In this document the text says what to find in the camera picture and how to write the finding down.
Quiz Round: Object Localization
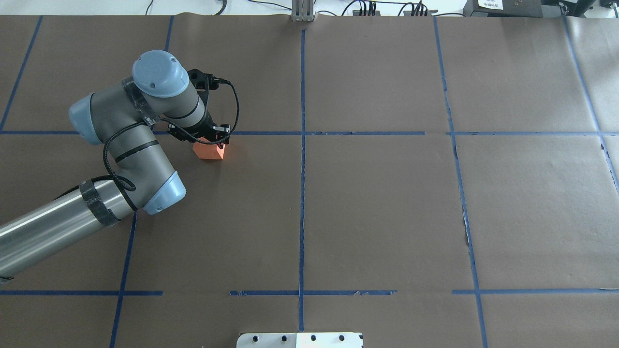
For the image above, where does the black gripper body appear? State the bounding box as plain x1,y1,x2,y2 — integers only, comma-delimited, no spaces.
169,114,228,143

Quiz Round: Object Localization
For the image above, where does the orange foam block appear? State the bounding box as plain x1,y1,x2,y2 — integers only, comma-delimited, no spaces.
192,142,226,160

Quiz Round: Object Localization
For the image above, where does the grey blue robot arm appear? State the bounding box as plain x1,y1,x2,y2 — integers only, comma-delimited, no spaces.
0,49,239,283

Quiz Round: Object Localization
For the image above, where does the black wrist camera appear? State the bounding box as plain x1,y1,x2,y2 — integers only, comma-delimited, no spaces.
187,69,219,108

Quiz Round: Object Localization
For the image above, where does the grey aluminium post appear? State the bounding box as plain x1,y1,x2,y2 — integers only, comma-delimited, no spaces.
291,0,316,23

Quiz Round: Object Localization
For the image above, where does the white metal base plate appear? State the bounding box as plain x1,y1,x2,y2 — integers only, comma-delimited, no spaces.
236,331,364,348

